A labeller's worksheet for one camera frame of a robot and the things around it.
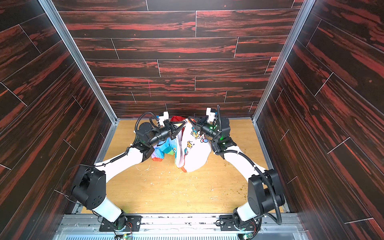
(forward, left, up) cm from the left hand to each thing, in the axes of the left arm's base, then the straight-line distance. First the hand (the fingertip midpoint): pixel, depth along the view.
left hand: (186, 124), depth 71 cm
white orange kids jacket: (+3, -2, -27) cm, 27 cm away
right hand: (+6, -1, +1) cm, 6 cm away
